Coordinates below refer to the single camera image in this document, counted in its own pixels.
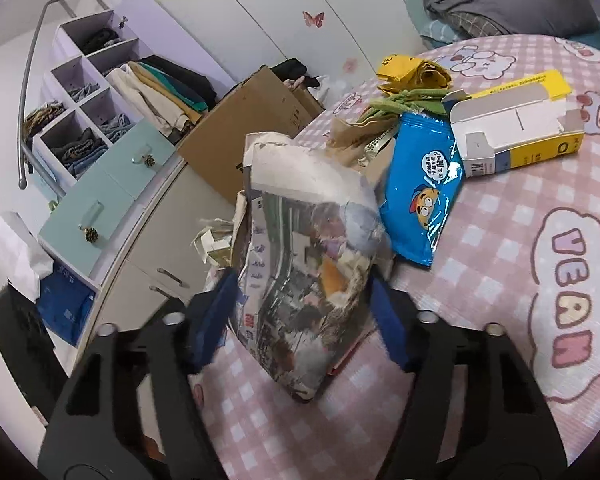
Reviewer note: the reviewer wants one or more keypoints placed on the clear plastic bag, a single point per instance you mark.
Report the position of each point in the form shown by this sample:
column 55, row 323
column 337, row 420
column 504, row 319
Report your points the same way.
column 325, row 92

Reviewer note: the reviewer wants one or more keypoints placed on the small green plant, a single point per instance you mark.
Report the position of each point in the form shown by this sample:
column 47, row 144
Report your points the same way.
column 53, row 205

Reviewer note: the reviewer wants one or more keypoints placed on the torn printed paper bag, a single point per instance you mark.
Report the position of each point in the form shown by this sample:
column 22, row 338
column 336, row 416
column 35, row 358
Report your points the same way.
column 300, row 260

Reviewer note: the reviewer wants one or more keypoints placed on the crumpled yellow packet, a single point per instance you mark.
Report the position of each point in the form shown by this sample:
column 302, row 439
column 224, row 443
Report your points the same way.
column 410, row 72

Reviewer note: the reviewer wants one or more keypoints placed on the pine cone ornament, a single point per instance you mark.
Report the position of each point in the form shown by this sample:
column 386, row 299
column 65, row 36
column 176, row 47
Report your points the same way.
column 150, row 161
column 91, row 235

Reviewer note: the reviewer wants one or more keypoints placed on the blue bag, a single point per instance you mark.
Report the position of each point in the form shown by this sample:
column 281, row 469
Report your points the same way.
column 67, row 305

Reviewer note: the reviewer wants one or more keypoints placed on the small pale printed packet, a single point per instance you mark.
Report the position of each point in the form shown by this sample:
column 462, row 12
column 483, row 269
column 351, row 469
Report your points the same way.
column 380, row 144

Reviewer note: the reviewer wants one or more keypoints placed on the crumpled cream paper scrap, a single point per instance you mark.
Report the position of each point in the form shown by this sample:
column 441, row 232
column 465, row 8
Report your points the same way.
column 212, row 245

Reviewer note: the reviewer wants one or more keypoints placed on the brown paper bag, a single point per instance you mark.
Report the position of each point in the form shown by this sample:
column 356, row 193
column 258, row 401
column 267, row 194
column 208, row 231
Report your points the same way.
column 350, row 140

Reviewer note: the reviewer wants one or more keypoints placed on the row of hanging clothes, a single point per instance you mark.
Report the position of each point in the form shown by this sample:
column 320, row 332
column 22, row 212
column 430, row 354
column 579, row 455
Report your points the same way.
column 165, row 90

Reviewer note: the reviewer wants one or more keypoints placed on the teal drawer unit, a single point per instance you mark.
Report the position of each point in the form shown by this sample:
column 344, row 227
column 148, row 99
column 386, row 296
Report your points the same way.
column 95, row 195

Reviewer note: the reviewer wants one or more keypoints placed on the teal bed sheet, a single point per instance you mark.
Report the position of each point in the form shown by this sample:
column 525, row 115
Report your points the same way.
column 595, row 40

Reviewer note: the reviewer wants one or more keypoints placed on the grey metal rail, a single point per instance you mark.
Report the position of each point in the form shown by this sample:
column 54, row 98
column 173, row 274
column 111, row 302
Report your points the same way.
column 27, row 85

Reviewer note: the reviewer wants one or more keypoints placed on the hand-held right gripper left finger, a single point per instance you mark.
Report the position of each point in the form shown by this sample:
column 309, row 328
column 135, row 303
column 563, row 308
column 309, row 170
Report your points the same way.
column 212, row 310

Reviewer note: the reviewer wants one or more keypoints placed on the black folded clothes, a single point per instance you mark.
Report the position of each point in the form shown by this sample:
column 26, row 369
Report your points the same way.
column 99, row 37

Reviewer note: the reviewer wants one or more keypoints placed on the braided straw item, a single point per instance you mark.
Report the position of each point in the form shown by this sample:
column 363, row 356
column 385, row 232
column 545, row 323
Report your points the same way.
column 42, row 115

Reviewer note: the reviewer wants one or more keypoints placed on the pale pink flower sticker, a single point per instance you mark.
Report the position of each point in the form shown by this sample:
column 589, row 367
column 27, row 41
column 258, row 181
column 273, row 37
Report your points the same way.
column 349, row 64

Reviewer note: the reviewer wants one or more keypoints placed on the blue snack packet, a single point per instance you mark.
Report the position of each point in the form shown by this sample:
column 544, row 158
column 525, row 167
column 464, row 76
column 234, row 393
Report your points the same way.
column 420, row 200

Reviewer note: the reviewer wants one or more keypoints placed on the pink butterfly sticker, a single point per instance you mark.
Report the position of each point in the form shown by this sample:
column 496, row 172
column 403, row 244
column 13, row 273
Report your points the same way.
column 314, row 19

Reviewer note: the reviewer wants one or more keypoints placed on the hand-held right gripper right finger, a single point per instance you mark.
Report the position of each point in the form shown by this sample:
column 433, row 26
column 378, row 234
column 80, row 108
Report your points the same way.
column 387, row 320

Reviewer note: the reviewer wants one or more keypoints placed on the pink checked printed mat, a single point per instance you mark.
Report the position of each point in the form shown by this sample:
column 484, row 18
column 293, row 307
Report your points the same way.
column 505, row 240

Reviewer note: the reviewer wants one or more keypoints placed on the cardboard box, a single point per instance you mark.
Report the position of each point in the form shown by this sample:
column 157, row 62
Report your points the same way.
column 240, row 130

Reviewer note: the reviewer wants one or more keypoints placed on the green cloth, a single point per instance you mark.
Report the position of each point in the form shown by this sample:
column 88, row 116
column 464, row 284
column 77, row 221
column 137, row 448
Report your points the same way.
column 405, row 102

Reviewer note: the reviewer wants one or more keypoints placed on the low white cabinet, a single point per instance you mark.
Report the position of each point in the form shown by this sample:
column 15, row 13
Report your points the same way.
column 180, row 240

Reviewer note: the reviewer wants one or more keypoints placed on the folded denim clothes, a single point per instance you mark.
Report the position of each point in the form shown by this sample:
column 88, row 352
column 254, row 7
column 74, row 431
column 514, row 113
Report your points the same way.
column 80, row 152
column 82, row 92
column 114, row 125

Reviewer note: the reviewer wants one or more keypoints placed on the white and yellow carton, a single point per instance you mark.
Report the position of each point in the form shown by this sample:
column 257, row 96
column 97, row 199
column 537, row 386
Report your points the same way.
column 510, row 120

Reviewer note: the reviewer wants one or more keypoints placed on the purple white cubby shelf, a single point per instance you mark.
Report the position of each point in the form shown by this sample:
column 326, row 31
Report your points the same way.
column 62, row 72

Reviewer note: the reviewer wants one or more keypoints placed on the white wardrobe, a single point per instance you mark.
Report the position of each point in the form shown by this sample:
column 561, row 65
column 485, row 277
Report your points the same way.
column 280, row 10

